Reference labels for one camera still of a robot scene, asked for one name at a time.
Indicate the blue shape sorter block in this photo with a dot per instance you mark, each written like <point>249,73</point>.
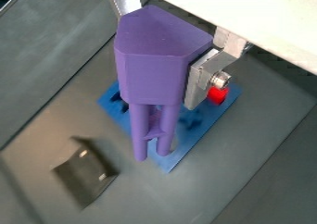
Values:
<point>191,127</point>

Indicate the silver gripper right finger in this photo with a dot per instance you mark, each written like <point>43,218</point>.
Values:
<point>207,70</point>

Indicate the purple three prong object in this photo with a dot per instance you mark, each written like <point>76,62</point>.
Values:
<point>155,46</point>

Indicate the red block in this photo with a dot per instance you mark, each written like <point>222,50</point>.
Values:
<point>217,95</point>

